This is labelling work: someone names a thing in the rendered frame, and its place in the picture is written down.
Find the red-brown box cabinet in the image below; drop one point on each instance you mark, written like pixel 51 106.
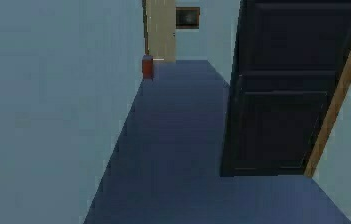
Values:
pixel 147 67

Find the beige room door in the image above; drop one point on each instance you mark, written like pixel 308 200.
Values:
pixel 161 30

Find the dark navy panelled door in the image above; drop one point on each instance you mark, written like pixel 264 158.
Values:
pixel 283 100

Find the dark framed wall picture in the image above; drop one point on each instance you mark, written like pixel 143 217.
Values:
pixel 187 17

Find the tan wooden door frame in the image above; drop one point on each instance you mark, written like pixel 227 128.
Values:
pixel 338 96

